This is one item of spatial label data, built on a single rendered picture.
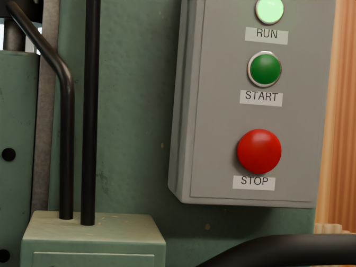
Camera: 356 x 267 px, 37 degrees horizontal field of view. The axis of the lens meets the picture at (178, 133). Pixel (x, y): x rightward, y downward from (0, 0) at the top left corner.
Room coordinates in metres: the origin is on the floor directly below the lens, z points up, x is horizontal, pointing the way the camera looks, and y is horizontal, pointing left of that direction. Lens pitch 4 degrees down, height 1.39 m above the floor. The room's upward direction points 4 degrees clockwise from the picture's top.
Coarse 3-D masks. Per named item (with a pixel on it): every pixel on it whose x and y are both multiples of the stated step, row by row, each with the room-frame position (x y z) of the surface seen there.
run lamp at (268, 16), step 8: (264, 0) 0.35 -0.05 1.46; (272, 0) 0.35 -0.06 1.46; (280, 0) 0.36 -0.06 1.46; (256, 8) 0.35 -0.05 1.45; (264, 8) 0.35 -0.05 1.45; (272, 8) 0.35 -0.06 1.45; (280, 8) 0.35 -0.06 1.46; (256, 16) 0.35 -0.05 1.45; (264, 16) 0.35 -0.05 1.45; (272, 16) 0.35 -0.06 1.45; (280, 16) 0.35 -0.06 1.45
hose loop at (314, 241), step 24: (264, 240) 0.38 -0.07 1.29; (288, 240) 0.38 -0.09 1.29; (312, 240) 0.39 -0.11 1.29; (336, 240) 0.39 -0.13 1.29; (216, 264) 0.37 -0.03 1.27; (240, 264) 0.37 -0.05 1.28; (264, 264) 0.37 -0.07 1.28; (288, 264) 0.38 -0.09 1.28; (312, 264) 0.39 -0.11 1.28; (336, 264) 0.39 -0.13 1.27
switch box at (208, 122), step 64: (192, 0) 0.36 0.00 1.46; (256, 0) 0.36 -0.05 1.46; (320, 0) 0.36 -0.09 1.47; (192, 64) 0.35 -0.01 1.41; (320, 64) 0.36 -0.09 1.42; (192, 128) 0.35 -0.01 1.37; (256, 128) 0.36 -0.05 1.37; (320, 128) 0.37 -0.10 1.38; (192, 192) 0.35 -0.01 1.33; (256, 192) 0.36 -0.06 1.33
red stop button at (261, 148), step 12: (252, 132) 0.35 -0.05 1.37; (264, 132) 0.35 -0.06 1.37; (240, 144) 0.35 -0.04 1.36; (252, 144) 0.35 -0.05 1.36; (264, 144) 0.35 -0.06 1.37; (276, 144) 0.35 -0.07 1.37; (240, 156) 0.35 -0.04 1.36; (252, 156) 0.35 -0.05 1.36; (264, 156) 0.35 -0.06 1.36; (276, 156) 0.35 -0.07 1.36; (252, 168) 0.35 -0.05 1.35; (264, 168) 0.35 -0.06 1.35
